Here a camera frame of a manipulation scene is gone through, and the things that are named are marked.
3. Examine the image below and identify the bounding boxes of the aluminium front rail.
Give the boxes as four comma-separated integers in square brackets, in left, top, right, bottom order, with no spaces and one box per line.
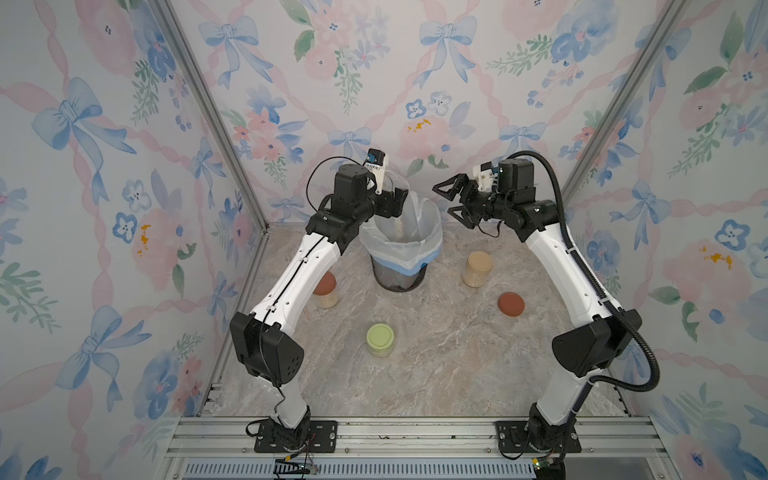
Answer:
[155,417,680,479]

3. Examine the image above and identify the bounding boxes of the left red lid jar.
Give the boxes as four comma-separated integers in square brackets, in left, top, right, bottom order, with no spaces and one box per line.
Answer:
[312,271,339,309]

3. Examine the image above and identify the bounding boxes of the red jar lid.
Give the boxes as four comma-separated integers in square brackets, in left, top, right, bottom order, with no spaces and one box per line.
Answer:
[497,292,526,317]

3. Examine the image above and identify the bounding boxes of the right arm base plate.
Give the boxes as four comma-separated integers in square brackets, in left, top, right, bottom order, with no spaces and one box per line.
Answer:
[494,419,582,454]

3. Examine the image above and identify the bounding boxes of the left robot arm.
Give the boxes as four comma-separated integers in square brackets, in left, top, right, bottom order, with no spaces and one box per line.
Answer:
[230,163,408,436]

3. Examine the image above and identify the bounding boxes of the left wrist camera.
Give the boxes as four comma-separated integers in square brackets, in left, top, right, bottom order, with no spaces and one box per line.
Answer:
[364,148,388,195]

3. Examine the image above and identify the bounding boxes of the green lid jar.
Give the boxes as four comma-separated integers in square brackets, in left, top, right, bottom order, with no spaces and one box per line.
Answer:
[366,323,395,357]

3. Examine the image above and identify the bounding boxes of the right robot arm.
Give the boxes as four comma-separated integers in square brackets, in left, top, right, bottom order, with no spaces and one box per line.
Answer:
[432,156,641,452]

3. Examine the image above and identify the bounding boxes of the white trash bag liner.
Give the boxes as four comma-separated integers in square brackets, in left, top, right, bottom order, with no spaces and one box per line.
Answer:
[359,192,443,276]

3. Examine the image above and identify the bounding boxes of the glass jar with rice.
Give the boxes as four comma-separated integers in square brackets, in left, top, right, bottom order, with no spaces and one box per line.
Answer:
[391,201,420,243]

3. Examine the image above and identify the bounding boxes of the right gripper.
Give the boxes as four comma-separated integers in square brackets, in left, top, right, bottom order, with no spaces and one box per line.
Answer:
[436,173,513,227]

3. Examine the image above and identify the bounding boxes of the tan lid jar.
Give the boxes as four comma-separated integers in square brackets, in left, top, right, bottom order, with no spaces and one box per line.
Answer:
[462,251,493,288]

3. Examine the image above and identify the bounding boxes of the black mesh trash bin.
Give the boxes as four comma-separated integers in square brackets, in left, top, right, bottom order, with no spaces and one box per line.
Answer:
[371,258,428,293]

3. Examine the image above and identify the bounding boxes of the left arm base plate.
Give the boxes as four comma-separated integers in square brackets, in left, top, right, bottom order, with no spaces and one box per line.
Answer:
[246,418,338,454]

